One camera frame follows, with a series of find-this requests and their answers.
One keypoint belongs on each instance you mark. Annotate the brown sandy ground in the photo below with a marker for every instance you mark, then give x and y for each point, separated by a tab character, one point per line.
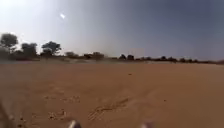
133	86

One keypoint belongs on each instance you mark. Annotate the row of trees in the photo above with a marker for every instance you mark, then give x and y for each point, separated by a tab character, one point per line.
50	50

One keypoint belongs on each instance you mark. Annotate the robot's own part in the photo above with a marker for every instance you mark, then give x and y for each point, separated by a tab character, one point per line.
73	124

